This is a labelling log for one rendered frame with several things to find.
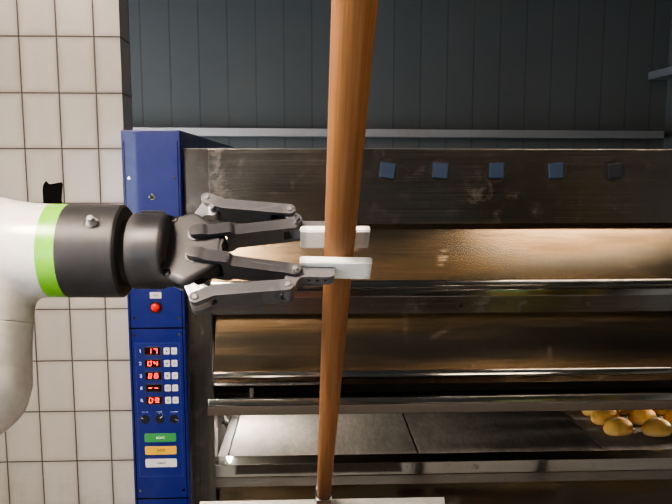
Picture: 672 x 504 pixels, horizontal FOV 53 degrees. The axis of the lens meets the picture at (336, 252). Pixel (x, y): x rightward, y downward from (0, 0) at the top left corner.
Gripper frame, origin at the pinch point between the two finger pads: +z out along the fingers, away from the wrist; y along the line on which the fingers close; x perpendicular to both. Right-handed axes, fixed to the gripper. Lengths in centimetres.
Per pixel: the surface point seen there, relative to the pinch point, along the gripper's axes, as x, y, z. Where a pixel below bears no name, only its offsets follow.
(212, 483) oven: -147, -17, -31
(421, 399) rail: -116, -31, 28
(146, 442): -136, -26, -49
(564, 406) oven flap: -118, -29, 67
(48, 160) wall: -86, -88, -75
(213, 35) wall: -282, -394, -78
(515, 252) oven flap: -102, -70, 57
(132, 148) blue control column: -81, -89, -51
